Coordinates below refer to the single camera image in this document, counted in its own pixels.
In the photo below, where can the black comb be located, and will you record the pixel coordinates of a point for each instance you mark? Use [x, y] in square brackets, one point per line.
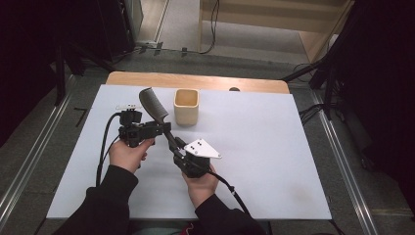
[153, 106]

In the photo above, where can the wooden table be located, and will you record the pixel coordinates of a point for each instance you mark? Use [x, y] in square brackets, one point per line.
[147, 79]

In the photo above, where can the white table mat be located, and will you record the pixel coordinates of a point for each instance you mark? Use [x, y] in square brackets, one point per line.
[261, 163]

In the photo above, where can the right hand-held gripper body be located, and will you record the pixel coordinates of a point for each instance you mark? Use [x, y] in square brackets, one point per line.
[197, 160]

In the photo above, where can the light wooden cabinet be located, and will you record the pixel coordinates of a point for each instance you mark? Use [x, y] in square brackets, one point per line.
[261, 16]

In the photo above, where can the person's right hand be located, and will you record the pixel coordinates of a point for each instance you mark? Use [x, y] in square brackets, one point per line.
[200, 187]

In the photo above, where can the black metal stand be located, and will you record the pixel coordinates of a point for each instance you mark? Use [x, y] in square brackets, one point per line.
[328, 88]
[60, 78]

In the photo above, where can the black curtain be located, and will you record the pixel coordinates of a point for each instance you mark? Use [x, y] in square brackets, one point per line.
[381, 81]
[26, 49]

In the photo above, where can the square wooden cup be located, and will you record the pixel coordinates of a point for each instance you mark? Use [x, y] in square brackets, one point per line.
[186, 107]

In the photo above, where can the dark round table grommet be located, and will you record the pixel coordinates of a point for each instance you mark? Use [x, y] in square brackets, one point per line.
[234, 89]

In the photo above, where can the person's left hand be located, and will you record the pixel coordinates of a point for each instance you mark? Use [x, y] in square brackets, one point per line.
[129, 156]

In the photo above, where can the metal floor rail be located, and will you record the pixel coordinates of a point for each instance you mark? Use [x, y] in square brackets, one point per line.
[39, 137]
[345, 163]

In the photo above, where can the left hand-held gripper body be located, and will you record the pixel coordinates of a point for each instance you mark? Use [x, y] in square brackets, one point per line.
[133, 129]

